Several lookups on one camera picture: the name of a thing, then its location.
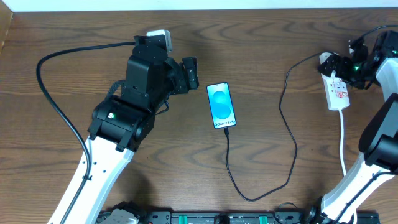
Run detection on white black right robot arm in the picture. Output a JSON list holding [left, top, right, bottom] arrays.
[[303, 25, 397, 223]]

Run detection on black USB charging cable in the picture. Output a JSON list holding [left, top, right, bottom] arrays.
[[223, 51, 341, 202]]

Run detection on white power strip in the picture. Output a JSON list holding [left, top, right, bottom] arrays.
[[322, 75, 350, 111]]

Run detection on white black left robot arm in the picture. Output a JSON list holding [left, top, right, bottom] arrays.
[[49, 30, 199, 223]]

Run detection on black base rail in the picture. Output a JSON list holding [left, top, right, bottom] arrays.
[[96, 202, 381, 224]]

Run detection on blue Galaxy smartphone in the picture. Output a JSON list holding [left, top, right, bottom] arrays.
[[206, 82, 236, 129]]

